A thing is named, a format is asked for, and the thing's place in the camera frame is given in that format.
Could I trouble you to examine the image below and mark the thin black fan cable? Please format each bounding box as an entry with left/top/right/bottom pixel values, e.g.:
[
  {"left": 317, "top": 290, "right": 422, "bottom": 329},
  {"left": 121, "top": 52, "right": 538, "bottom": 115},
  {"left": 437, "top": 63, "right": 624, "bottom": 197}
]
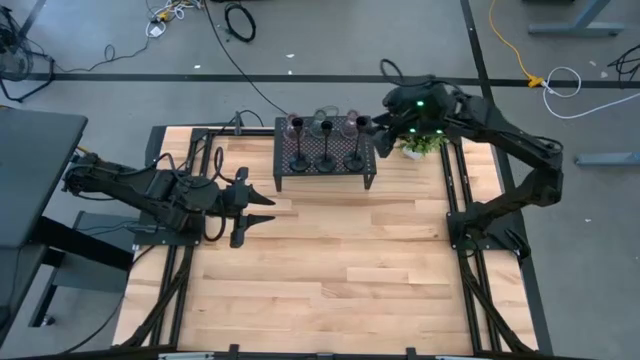
[{"left": 53, "top": 35, "right": 152, "bottom": 74}]

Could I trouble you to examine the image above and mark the tall black candlestick holder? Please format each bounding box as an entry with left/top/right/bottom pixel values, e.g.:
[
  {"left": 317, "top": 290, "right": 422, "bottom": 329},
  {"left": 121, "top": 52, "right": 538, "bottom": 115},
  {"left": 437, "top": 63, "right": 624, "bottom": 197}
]
[
  {"left": 342, "top": 115, "right": 371, "bottom": 173},
  {"left": 288, "top": 116, "right": 312, "bottom": 174},
  {"left": 314, "top": 119, "right": 339, "bottom": 175}
]

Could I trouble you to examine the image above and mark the black perforated metal shelf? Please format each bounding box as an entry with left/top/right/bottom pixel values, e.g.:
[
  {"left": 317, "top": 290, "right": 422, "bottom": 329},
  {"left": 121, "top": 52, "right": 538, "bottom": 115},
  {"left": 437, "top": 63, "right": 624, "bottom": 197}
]
[{"left": 272, "top": 115, "right": 378, "bottom": 193}]

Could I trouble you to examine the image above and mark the white cable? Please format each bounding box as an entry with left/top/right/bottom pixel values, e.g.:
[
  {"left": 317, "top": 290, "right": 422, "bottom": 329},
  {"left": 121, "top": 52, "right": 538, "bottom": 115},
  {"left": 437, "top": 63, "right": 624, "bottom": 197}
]
[{"left": 541, "top": 66, "right": 640, "bottom": 121}]

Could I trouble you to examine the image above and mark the dark grey desk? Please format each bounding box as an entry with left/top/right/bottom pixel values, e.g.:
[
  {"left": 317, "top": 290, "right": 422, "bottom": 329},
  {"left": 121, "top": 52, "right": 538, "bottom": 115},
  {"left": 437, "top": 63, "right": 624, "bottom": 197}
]
[{"left": 0, "top": 105, "right": 135, "bottom": 346}]

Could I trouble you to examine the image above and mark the grey table leg foot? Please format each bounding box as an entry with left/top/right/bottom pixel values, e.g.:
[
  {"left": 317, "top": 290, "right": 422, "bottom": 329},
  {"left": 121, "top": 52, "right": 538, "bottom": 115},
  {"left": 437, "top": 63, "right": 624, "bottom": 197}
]
[{"left": 527, "top": 0, "right": 627, "bottom": 38}]

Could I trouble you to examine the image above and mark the grey floor bar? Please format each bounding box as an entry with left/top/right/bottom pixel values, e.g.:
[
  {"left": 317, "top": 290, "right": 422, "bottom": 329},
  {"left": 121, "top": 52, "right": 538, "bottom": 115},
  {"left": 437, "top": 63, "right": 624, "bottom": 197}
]
[{"left": 574, "top": 152, "right": 640, "bottom": 168}]

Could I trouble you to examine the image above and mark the long black floor cable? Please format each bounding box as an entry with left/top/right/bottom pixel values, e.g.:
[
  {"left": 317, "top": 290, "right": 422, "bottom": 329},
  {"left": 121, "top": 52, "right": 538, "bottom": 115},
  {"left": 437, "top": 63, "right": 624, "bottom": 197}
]
[{"left": 202, "top": 0, "right": 292, "bottom": 118}]

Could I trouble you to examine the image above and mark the black table corner plate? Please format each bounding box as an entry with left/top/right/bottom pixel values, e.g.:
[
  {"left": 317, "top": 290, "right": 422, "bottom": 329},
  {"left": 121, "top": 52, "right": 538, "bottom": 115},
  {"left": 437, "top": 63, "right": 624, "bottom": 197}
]
[{"left": 144, "top": 125, "right": 167, "bottom": 174}]

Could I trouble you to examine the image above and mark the small potted green plant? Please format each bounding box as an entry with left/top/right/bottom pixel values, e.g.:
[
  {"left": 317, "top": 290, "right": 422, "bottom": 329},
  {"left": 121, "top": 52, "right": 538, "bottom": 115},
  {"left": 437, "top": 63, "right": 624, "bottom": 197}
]
[{"left": 398, "top": 133, "right": 448, "bottom": 161}]

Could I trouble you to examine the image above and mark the yellow extension cable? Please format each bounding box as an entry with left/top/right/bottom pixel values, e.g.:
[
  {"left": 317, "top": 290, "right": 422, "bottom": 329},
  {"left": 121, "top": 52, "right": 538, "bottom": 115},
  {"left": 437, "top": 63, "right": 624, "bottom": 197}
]
[{"left": 488, "top": 0, "right": 545, "bottom": 89}]

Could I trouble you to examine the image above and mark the pink glass candle holder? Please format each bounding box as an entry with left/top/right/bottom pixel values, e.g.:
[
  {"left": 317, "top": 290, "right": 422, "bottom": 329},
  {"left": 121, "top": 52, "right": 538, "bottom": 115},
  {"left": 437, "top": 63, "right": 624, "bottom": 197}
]
[
  {"left": 340, "top": 109, "right": 362, "bottom": 140},
  {"left": 283, "top": 113, "right": 307, "bottom": 143}
]

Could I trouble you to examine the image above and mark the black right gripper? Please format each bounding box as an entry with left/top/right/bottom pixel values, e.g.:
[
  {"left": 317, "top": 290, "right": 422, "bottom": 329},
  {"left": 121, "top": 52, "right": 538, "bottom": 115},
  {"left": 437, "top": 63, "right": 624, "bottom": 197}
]
[{"left": 370, "top": 81, "right": 454, "bottom": 159}]

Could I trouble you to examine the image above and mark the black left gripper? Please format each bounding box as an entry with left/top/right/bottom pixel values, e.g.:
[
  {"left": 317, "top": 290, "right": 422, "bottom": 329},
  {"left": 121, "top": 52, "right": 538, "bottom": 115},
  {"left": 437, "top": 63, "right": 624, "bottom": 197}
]
[{"left": 221, "top": 166, "right": 277, "bottom": 250}]

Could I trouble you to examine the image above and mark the black cable bundle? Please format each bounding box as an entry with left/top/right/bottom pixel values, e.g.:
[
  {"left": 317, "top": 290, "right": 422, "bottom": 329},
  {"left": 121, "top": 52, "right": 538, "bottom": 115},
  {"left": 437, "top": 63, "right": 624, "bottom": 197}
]
[{"left": 606, "top": 43, "right": 640, "bottom": 82}]

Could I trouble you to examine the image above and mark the coiled black cable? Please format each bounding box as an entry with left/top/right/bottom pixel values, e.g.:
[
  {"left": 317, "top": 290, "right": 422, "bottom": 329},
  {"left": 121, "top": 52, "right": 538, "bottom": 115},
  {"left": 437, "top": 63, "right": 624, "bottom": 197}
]
[{"left": 223, "top": 2, "right": 258, "bottom": 44}]

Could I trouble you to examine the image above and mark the grey glass candle holder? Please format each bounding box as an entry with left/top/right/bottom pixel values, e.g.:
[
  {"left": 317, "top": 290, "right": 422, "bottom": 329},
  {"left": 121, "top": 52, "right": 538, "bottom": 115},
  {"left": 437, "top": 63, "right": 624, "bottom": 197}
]
[{"left": 309, "top": 108, "right": 332, "bottom": 139}]

